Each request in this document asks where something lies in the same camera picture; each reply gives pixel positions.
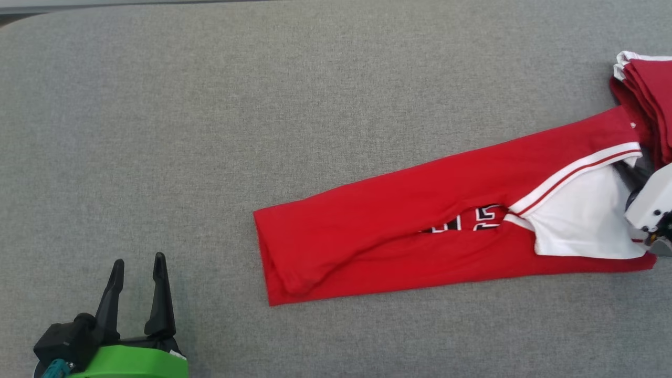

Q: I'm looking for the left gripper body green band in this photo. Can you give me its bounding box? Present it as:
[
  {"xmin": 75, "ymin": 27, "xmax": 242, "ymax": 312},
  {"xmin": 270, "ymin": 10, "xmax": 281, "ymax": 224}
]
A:
[{"xmin": 68, "ymin": 335, "xmax": 189, "ymax": 378}]

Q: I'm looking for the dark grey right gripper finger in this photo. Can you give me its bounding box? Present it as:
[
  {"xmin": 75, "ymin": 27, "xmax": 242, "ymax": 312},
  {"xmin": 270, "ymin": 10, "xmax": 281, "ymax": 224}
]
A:
[{"xmin": 615, "ymin": 157, "xmax": 655, "ymax": 185}]

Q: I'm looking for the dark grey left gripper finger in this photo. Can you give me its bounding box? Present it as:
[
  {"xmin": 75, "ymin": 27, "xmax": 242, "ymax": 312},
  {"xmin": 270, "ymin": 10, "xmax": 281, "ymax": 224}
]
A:
[
  {"xmin": 144, "ymin": 252, "xmax": 177, "ymax": 338},
  {"xmin": 93, "ymin": 258, "xmax": 126, "ymax": 345}
]

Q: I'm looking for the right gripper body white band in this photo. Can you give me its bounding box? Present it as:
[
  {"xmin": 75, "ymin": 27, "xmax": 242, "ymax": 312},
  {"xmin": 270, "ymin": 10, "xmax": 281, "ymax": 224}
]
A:
[{"xmin": 624, "ymin": 163, "xmax": 672, "ymax": 258}]

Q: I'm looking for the red basketball jersey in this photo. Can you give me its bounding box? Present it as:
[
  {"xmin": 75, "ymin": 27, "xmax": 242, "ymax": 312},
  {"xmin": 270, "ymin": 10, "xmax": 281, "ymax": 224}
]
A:
[{"xmin": 609, "ymin": 50, "xmax": 672, "ymax": 172}]

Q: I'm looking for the red and white jersey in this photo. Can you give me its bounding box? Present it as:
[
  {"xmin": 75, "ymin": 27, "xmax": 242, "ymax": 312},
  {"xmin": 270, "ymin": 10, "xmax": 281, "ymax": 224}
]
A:
[{"xmin": 253, "ymin": 105, "xmax": 658, "ymax": 307}]

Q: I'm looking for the teal cable connector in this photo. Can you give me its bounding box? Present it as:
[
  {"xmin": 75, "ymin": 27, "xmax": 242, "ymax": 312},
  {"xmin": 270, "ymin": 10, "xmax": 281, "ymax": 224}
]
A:
[{"xmin": 40, "ymin": 358, "xmax": 72, "ymax": 378}]

